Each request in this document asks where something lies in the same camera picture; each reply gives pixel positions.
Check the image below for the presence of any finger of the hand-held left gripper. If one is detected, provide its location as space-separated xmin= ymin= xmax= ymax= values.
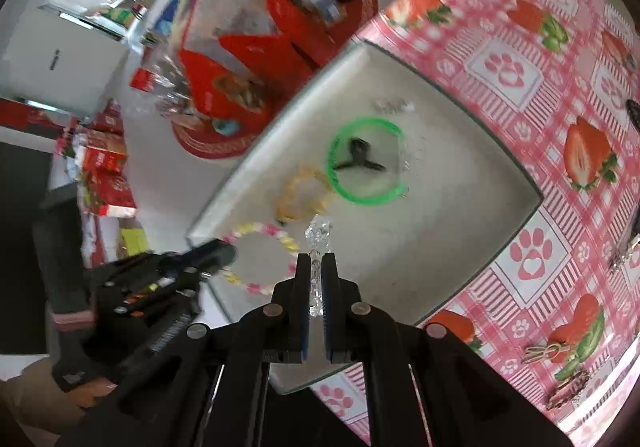
xmin=177 ymin=239 xmax=237 ymax=279

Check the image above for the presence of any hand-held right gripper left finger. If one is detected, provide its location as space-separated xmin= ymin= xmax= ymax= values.
xmin=60 ymin=252 xmax=313 ymax=447

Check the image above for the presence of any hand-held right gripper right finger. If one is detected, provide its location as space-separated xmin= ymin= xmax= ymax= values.
xmin=321 ymin=252 xmax=571 ymax=447

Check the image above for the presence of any pastel bead bracelet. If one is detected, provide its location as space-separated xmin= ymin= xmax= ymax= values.
xmin=220 ymin=222 xmax=301 ymax=295

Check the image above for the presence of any yellow cord bracelet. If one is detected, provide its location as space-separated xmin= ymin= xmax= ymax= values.
xmin=274 ymin=167 xmax=333 ymax=225

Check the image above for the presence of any white shallow box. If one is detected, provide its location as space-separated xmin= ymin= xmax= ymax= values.
xmin=186 ymin=40 xmax=546 ymax=395

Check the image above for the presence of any green plastic bangle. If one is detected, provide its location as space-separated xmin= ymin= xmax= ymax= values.
xmin=326 ymin=116 xmax=407 ymax=206

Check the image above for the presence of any small black claw clip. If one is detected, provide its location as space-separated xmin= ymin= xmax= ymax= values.
xmin=334 ymin=137 xmax=387 ymax=174

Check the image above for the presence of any person's left forearm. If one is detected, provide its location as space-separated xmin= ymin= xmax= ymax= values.
xmin=32 ymin=192 xmax=98 ymax=333

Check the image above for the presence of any red round tray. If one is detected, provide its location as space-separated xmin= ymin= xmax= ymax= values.
xmin=170 ymin=0 xmax=381 ymax=160

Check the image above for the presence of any pile of red cartons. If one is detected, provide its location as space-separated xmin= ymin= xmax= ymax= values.
xmin=55 ymin=102 xmax=138 ymax=218

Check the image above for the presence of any red snack packet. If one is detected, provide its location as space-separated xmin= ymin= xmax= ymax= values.
xmin=180 ymin=34 xmax=316 ymax=115

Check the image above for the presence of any red gift box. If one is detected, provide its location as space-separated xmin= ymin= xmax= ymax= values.
xmin=265 ymin=0 xmax=341 ymax=70

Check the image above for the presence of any clear plastic bag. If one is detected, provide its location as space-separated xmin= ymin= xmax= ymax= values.
xmin=145 ymin=0 xmax=281 ymax=118

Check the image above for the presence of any pink strawberry tablecloth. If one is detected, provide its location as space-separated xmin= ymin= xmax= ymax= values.
xmin=310 ymin=0 xmax=640 ymax=447

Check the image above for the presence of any white cabinet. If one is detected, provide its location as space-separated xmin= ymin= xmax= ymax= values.
xmin=0 ymin=2 xmax=131 ymax=113

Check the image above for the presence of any silver wire hair clip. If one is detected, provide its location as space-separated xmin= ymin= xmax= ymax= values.
xmin=522 ymin=344 xmax=571 ymax=364

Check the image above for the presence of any braided brown bracelet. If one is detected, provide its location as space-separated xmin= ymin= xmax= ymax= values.
xmin=545 ymin=369 xmax=591 ymax=410

